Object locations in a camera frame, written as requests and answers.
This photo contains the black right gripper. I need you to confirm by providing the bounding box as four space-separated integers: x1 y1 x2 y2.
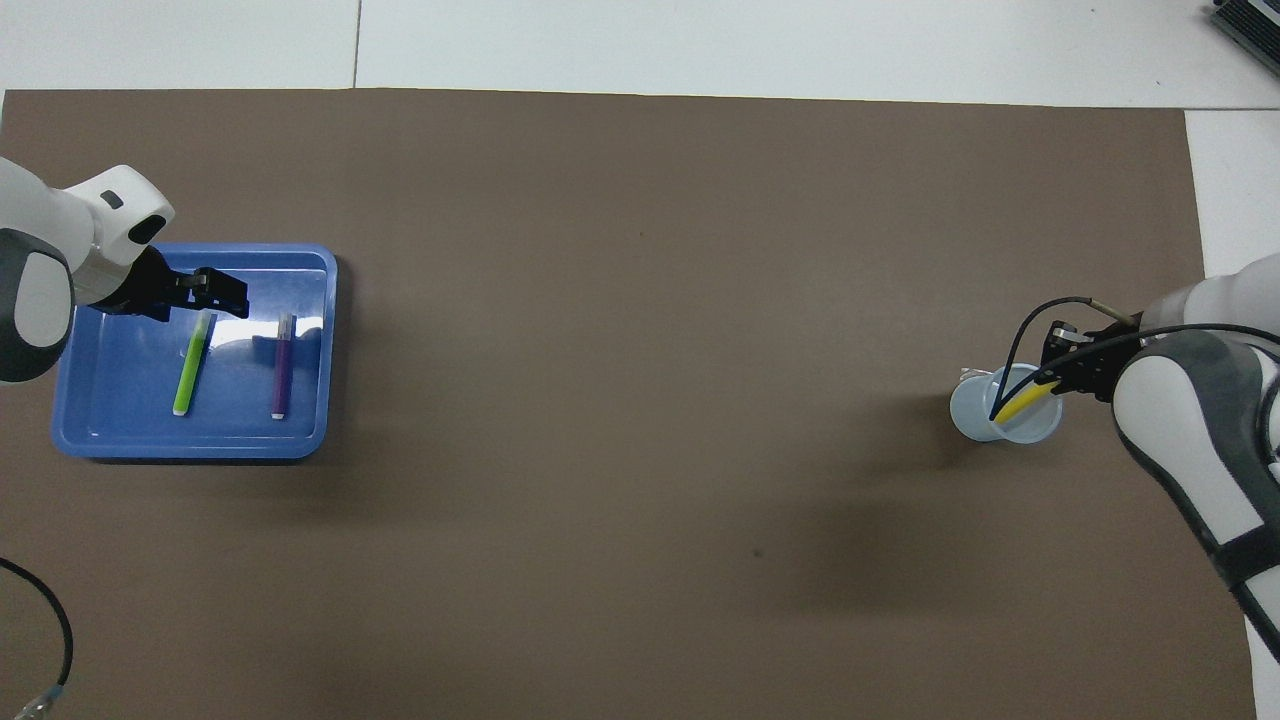
1040 322 1131 401

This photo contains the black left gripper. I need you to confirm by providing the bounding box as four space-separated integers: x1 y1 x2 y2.
105 248 249 319

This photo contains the yellow marker pen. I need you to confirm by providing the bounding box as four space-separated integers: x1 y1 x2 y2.
990 378 1061 426

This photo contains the green marker pen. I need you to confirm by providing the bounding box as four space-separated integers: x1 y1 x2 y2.
172 310 218 418

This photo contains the purple marker pen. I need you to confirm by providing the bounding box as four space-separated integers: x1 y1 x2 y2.
270 313 298 421

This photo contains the blue plastic tray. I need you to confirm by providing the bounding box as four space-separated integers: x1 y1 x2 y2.
50 243 339 463

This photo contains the translucent pale blue cup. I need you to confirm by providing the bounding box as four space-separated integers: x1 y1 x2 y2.
948 365 1064 444

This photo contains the dark grey ribbed device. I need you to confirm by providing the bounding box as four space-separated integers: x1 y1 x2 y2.
1208 0 1280 79

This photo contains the brown table mat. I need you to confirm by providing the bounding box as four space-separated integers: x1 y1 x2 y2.
0 88 1256 720

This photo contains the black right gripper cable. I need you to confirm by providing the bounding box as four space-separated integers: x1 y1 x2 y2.
988 297 1280 421

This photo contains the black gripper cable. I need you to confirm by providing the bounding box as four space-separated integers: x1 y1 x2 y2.
988 297 1280 421
0 557 76 720

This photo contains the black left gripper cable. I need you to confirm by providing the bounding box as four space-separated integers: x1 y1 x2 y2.
0 557 76 720

